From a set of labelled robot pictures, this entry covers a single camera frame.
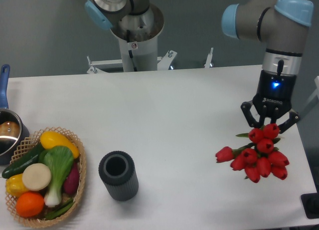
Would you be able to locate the woven wicker basket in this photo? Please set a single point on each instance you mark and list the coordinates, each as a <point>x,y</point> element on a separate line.
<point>40,221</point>

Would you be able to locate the green bok choy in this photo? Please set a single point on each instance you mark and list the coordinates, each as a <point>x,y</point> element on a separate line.
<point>59,160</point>

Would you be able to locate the beige round disc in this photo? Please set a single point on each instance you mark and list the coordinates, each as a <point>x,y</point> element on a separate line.
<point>36,177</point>

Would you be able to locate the red tulip bouquet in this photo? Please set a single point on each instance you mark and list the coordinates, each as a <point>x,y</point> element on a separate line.
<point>260,157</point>

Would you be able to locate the green bean pods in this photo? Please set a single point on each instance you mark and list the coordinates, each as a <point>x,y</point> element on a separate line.
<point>60,211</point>

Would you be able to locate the blue handled steel saucepan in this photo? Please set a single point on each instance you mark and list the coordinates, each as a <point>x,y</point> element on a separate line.
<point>12,129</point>

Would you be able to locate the yellow squash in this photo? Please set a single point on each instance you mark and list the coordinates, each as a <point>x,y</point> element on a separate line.
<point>50,139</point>

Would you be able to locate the green cucumber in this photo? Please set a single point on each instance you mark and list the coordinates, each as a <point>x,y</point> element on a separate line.
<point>18,166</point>

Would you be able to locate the yellow bell pepper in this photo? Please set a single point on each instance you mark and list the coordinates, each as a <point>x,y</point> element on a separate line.
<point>15,186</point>

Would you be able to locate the dark grey ribbed vase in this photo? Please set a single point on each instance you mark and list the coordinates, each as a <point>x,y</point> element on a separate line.
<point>118,173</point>

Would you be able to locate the orange fruit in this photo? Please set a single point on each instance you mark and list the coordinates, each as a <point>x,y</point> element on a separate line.
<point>29,204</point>

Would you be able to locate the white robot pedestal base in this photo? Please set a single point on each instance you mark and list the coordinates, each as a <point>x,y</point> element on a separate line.
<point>136,25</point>

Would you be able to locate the purple sweet potato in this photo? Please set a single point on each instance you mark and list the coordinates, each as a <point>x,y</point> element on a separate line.
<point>71,183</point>

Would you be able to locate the black device at table edge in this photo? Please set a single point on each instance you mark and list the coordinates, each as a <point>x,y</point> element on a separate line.
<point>311,205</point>

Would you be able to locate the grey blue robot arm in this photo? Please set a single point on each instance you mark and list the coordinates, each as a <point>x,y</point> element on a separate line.
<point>282,25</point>

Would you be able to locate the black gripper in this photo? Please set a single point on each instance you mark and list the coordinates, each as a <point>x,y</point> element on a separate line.
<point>272,100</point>

